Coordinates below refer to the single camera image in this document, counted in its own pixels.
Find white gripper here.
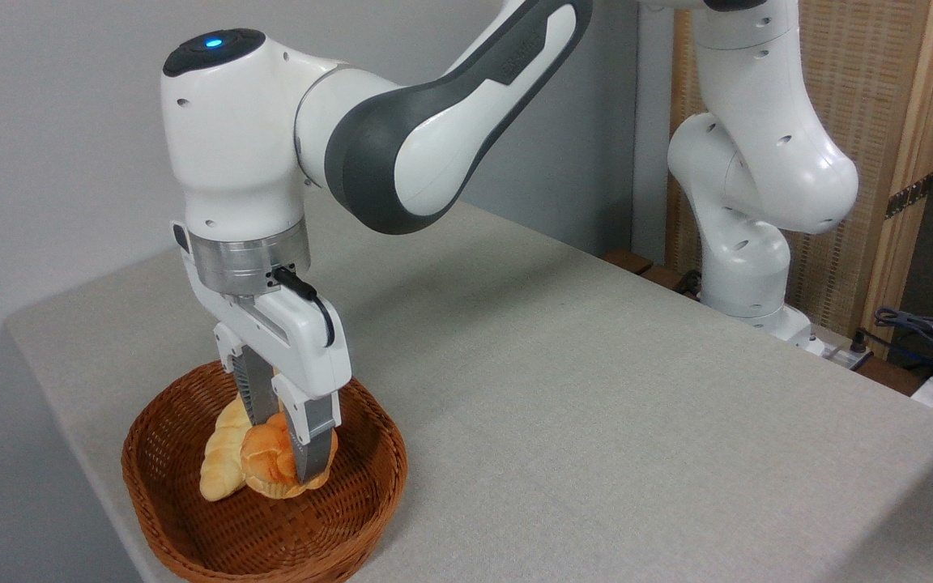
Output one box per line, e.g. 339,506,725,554
171,219,352,487

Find round orange braided bread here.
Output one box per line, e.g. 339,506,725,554
240,411,339,499

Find long pale bread loaf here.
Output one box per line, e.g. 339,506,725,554
199,395,253,502

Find brown woven wicker basket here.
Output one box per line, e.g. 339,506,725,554
121,360,409,583

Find grey tablecloth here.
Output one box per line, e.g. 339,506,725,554
5,190,933,583

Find wooden woven folding screen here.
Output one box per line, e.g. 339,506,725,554
665,0,933,357

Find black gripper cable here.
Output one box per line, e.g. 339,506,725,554
272,266,337,348

